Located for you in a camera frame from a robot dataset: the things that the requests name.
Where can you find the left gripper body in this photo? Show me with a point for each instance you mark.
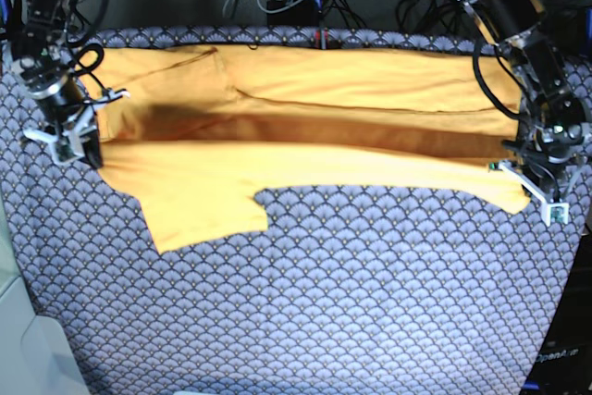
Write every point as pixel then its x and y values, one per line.
pixel 543 151

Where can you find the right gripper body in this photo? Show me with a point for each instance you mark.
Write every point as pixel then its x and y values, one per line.
pixel 59 98

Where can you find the yellow T-shirt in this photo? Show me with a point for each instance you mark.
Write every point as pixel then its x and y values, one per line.
pixel 206 127

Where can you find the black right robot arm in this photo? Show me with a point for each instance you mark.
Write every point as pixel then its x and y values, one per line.
pixel 49 65

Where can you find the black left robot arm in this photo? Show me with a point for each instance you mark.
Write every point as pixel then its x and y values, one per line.
pixel 527 54

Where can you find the black OpenArm box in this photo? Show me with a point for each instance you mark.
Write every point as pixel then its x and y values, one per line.
pixel 563 365

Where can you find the blue fan-patterned tablecloth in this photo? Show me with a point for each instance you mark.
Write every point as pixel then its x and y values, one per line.
pixel 348 290

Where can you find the red and black clamp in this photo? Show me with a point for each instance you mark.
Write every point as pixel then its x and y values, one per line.
pixel 321 39

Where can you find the white plastic bin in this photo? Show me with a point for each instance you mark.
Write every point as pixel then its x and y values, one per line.
pixel 35 355

